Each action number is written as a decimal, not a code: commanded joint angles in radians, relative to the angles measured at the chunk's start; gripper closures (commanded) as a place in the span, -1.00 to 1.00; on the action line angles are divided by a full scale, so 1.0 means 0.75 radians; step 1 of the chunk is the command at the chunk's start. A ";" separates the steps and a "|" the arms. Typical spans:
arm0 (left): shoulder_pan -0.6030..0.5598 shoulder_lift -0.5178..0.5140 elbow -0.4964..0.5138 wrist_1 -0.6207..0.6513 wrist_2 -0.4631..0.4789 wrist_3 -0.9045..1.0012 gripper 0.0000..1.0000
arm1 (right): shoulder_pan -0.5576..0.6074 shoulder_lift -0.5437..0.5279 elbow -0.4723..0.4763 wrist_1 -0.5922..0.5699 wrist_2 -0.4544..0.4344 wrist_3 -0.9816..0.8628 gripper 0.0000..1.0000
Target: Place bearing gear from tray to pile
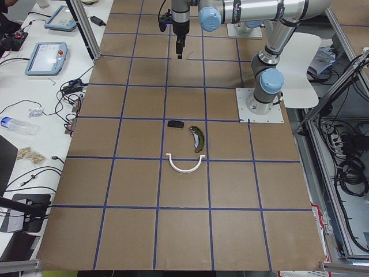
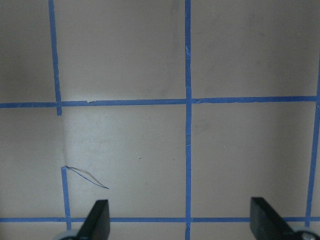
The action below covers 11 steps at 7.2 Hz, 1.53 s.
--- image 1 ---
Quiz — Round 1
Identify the clear plastic water bottle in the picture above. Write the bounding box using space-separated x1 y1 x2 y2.
1 117 39 135

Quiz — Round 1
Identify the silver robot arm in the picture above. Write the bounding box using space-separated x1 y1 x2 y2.
198 1 332 115
171 0 198 59

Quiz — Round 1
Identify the near blue teach pendant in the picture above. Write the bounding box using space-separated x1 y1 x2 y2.
25 42 68 76

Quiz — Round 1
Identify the olive curved brake shoe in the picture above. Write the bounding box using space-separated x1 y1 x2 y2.
189 125 205 153

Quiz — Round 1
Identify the far blue teach pendant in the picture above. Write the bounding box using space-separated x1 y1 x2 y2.
44 6 77 32

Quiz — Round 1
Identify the blister pack of pills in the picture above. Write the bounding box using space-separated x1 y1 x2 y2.
28 107 44 118

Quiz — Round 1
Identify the aluminium frame post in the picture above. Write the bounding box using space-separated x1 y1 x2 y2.
70 0 101 61

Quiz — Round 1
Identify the white plastic chair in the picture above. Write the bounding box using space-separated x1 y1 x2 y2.
276 32 321 108

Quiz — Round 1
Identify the blue teach pendant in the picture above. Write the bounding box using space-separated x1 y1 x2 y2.
44 6 77 32
25 42 68 76

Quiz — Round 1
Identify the black power adapter brick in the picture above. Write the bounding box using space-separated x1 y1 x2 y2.
90 16 106 26

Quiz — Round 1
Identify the bag of wooden pieces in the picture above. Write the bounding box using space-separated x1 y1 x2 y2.
16 147 46 164

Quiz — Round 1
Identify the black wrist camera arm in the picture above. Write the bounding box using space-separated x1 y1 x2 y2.
158 9 173 32

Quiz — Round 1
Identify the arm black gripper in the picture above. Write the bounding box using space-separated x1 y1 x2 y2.
173 21 189 59

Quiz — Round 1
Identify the black monitor stand base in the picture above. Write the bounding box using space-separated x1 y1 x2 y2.
1 194 51 233

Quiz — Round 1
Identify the black flat plastic part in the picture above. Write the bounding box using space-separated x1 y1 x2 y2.
167 120 185 129

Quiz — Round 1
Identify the white semicircular plastic clamp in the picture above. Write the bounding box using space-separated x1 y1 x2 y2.
165 153 206 174

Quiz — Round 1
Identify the black usb hub with cables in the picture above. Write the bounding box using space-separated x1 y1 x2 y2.
62 80 88 95

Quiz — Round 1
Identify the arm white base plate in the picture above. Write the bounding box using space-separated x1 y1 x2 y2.
235 88 284 123
227 23 263 39

